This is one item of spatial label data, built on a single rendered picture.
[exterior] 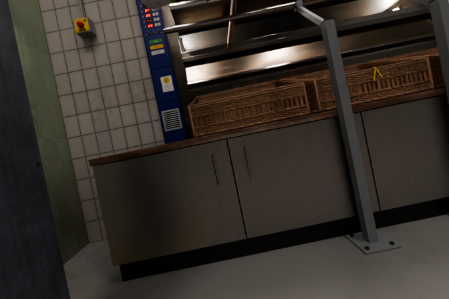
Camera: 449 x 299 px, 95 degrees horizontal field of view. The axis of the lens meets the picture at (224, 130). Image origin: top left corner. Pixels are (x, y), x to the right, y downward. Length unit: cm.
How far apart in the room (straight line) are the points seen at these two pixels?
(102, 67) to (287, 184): 142
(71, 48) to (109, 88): 38
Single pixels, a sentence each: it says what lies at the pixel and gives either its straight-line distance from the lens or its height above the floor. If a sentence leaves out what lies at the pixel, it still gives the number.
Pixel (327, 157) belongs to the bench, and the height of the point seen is 38.
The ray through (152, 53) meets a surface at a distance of 158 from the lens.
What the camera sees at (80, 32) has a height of 142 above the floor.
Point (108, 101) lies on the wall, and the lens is 166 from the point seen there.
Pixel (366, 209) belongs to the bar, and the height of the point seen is 15.
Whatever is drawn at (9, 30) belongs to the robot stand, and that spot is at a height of 93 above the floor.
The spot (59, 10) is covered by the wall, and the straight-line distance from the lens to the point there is 202.
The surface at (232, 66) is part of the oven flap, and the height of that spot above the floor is 102.
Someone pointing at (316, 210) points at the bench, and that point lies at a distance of 105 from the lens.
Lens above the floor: 59
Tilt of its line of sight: level
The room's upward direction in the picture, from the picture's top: 12 degrees counter-clockwise
